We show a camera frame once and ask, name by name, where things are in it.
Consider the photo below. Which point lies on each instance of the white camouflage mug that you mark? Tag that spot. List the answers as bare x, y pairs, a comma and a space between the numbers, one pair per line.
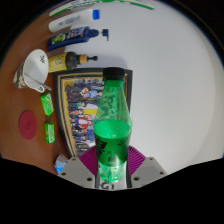
35, 68

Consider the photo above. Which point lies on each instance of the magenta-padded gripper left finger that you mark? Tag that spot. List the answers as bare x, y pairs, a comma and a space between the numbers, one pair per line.
75, 170

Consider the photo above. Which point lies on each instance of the metal spoon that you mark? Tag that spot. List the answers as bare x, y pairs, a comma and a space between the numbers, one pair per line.
41, 84

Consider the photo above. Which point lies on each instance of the green plastic drink bottle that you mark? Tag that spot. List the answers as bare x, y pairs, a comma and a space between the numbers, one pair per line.
111, 136

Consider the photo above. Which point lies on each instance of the long green and white box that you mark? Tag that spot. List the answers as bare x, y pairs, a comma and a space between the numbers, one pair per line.
100, 4

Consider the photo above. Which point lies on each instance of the flat round red coaster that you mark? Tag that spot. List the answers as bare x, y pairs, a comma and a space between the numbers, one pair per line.
27, 125

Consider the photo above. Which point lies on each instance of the framed cartoon group picture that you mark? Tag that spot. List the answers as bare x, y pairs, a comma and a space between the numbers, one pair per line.
78, 113

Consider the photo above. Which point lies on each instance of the white bottle with blue cap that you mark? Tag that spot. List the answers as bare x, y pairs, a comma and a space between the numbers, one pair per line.
66, 21

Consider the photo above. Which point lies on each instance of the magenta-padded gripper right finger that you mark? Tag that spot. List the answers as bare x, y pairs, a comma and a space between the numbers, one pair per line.
150, 170

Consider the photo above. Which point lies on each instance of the blue pump bottle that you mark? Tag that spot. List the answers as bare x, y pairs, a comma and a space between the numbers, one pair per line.
71, 37

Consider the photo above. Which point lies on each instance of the dark yellow-label pump bottle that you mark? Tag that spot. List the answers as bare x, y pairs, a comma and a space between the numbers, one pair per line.
63, 61

